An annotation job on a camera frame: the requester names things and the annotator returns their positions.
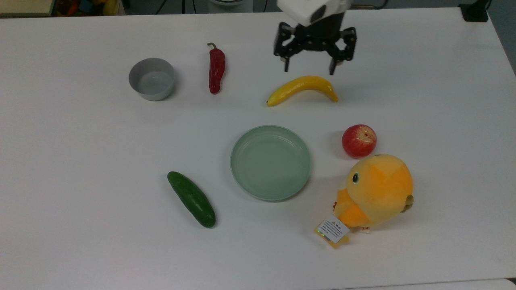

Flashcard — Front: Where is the green cucumber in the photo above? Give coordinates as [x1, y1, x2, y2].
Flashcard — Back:
[167, 171, 216, 229]

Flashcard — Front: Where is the black corner table clamp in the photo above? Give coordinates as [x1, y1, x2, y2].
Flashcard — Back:
[459, 0, 491, 23]

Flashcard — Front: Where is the white round pedestal base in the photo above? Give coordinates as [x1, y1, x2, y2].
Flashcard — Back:
[210, 0, 254, 13]

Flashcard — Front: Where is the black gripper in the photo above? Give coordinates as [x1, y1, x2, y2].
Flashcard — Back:
[273, 13, 358, 76]

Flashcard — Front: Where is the yellow plush dinosaur toy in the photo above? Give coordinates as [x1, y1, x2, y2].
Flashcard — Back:
[314, 154, 414, 249]

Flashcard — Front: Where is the yellow banana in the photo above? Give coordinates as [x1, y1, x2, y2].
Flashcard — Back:
[266, 75, 339, 108]

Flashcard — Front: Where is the pale green round plate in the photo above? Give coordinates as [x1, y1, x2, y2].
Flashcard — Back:
[230, 125, 312, 202]

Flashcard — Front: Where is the red chili pepper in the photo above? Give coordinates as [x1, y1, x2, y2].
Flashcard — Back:
[207, 42, 226, 95]

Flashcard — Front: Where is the tan cardboard box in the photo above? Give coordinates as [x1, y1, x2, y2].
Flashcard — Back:
[0, 0, 56, 17]

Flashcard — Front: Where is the small grey bowl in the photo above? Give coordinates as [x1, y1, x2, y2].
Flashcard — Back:
[129, 58, 175, 102]

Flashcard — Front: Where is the red apple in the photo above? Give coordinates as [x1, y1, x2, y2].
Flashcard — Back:
[342, 124, 378, 158]

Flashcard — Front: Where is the bin of colourful toys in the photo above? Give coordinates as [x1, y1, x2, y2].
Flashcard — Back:
[56, 0, 125, 17]

